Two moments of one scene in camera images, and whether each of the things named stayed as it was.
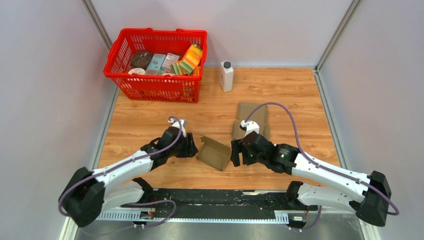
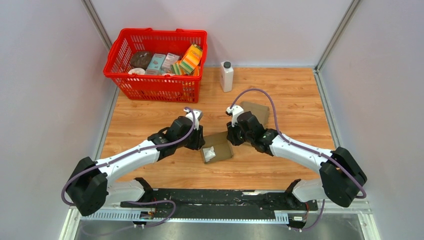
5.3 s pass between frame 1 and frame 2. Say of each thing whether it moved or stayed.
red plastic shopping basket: stayed
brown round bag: stayed
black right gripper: moved
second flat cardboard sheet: stayed
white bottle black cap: stayed
